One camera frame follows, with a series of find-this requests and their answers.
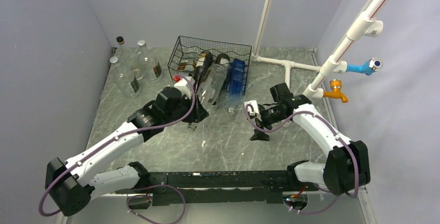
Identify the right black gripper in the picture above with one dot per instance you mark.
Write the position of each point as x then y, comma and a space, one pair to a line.
260, 135

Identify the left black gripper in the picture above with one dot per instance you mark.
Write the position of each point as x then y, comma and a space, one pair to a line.
198, 113

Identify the blue tinted clear bottle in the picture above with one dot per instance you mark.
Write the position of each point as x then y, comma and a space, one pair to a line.
211, 85

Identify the clear bottle silver cap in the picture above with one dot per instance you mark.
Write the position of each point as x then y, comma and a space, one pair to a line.
150, 66

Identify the clear bottle dark neck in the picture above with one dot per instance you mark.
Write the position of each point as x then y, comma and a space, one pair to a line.
124, 78

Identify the clear bottle blue medallion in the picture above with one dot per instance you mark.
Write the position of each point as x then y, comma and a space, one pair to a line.
130, 57

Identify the bottle black gold cap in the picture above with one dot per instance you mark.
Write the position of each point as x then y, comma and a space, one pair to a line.
184, 66

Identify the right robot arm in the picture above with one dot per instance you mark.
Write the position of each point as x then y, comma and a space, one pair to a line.
347, 162

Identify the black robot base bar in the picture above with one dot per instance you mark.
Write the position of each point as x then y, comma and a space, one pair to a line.
272, 186

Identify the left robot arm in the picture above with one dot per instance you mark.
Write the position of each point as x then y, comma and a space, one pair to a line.
73, 183

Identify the blue square dash bottle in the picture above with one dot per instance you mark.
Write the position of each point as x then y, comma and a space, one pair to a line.
235, 86

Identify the dark wine bottle gold cap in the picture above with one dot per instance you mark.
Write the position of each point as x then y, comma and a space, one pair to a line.
204, 61

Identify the lower bottle silver cap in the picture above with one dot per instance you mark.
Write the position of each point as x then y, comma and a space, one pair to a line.
223, 59

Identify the orange faucet tap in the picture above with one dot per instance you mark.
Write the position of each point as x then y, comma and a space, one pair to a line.
335, 92

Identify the blue faucet tap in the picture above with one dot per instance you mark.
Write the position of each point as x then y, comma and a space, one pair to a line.
368, 68

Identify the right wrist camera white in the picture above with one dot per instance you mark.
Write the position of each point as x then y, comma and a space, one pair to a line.
252, 109

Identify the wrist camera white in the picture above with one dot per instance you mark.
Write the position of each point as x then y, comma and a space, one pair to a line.
184, 84
252, 109

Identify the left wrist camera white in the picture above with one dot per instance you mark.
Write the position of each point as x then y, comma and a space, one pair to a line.
184, 84

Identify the black wire wine rack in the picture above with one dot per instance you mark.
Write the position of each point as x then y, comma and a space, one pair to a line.
189, 48

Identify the white pvc pipe frame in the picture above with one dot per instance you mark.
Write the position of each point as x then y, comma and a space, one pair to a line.
365, 23

